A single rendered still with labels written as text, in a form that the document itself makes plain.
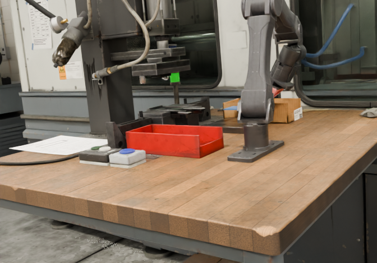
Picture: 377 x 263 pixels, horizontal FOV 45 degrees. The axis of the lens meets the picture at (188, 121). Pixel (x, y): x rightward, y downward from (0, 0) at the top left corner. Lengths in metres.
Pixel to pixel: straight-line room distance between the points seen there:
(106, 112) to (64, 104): 1.36
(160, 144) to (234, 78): 0.93
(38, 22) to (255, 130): 2.20
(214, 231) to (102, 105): 0.95
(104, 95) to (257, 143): 0.66
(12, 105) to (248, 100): 3.65
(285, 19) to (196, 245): 0.77
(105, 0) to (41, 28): 1.55
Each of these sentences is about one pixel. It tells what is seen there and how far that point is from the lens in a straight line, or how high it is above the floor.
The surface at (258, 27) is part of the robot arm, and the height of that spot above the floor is 1.21.
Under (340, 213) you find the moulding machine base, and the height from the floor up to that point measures 0.47.
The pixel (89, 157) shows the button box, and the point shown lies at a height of 0.92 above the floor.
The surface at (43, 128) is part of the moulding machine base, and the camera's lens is 3.20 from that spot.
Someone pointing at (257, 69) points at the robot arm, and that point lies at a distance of 1.17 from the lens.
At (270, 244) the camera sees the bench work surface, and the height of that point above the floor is 0.88.
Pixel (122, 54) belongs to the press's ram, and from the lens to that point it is 1.57.
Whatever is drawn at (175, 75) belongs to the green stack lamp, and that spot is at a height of 1.08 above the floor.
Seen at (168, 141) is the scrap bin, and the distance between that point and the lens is 1.21.
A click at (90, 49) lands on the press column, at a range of 1.64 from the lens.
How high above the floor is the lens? 1.18
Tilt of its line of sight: 9 degrees down
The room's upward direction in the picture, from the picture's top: 5 degrees counter-clockwise
